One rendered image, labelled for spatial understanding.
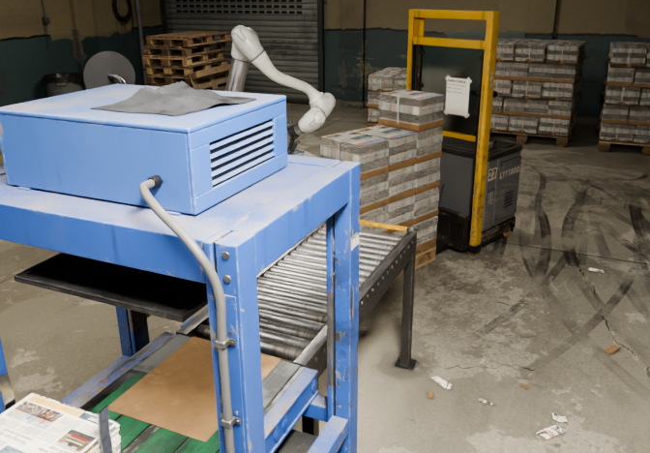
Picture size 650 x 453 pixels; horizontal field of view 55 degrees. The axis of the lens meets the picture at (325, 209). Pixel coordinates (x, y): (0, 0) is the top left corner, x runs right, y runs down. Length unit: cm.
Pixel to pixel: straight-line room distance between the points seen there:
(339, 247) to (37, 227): 82
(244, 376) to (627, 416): 253
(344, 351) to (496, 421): 149
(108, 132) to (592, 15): 913
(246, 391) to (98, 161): 64
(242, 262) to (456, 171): 398
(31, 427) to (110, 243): 50
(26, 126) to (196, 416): 97
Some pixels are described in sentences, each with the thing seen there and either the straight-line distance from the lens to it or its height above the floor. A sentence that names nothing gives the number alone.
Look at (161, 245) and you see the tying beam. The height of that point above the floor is 152.
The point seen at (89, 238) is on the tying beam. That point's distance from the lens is 149.
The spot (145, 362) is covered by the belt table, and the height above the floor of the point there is 80.
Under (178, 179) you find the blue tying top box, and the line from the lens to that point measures 142.
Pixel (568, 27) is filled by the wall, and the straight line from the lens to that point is 1021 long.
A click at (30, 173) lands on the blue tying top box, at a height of 159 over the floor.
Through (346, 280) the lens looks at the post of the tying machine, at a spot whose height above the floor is 120.
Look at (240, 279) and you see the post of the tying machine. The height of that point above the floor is 147.
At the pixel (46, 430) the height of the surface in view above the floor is 106.
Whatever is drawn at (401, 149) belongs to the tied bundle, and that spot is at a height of 97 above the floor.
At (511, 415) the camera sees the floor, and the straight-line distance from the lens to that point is 341.
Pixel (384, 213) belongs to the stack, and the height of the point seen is 55.
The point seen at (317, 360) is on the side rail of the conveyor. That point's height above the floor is 76.
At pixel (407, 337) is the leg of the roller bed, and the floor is 19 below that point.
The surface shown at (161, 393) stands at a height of 80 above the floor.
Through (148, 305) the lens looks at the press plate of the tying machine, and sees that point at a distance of 157.
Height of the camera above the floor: 203
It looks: 20 degrees down
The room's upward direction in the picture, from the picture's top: 1 degrees counter-clockwise
